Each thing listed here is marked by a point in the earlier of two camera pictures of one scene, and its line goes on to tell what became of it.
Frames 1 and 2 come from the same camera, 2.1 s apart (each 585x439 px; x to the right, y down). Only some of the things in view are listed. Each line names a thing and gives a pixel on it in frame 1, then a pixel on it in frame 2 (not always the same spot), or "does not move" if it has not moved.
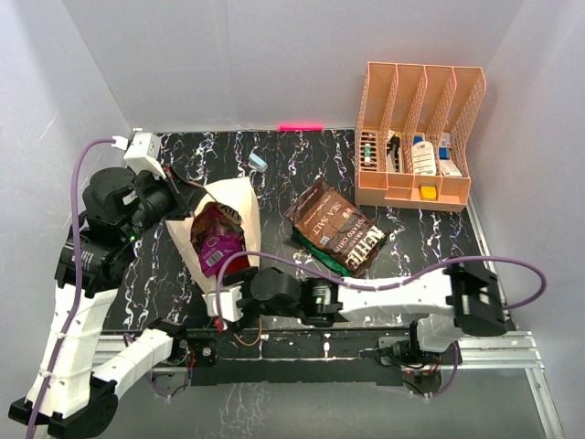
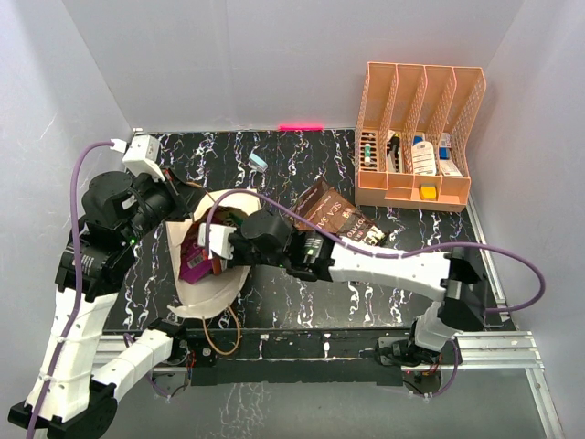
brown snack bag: (325, 217) does not move
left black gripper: (186, 195) does not move
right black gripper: (234, 279) -> (237, 260)
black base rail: (304, 357) does not move
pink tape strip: (301, 127) does not move
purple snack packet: (218, 235) -> (195, 263)
